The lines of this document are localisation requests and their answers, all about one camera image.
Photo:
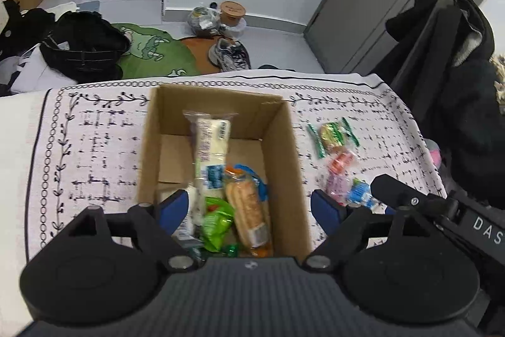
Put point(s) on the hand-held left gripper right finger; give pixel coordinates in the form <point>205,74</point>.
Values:
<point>325,209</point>

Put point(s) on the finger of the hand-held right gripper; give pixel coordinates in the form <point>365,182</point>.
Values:
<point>398,193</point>
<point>389,210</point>

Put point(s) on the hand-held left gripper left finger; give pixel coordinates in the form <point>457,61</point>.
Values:
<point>173,207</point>

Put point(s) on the clear packet of white bread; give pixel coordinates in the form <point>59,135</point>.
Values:
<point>195,210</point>

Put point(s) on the pink purple snack packet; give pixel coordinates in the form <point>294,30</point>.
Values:
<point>336,185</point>

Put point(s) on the small blue snack packet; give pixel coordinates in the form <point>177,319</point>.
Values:
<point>360,195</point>

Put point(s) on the bright green snack packet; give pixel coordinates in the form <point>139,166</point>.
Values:
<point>217,222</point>

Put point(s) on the small orange snack packet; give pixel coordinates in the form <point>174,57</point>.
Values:
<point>342,161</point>

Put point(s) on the brown cardboard box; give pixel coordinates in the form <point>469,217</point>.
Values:
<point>284,171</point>

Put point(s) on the dark green snack packet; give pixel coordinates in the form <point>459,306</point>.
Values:
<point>231,250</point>

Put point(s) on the white bread packet blue label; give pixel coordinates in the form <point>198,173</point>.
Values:
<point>213,147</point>

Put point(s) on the green round cake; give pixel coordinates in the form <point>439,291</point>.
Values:
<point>333,135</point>

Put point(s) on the brown bread packet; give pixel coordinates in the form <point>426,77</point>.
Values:
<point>248,210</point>

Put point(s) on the pink plush toy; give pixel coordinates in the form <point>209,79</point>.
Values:
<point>436,155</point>

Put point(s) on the white black patterned cloth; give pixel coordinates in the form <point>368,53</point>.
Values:
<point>94,163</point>

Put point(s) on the large black coat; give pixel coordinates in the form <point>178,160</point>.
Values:
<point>473,123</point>

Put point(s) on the green frog mat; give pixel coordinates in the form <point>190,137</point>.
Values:
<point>154,52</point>

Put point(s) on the brown round mat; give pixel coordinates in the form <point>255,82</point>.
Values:
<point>197,52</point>

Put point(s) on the white bed sheet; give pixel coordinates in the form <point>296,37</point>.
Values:
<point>14,183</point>

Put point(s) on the grey sneakers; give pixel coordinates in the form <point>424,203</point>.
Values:
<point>229,54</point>

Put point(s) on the black bag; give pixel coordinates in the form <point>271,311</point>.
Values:
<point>85,45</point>

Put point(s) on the clear plastic container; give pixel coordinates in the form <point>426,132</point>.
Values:
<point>236,30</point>

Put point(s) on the clear bag of rubbish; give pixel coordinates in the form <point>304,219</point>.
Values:
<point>203,20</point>

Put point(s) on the white garment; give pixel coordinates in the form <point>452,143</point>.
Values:
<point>31,74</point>

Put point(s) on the brown paper tub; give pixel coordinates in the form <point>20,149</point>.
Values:
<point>232,12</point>

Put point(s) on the black garment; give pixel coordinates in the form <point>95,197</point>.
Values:
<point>23,25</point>

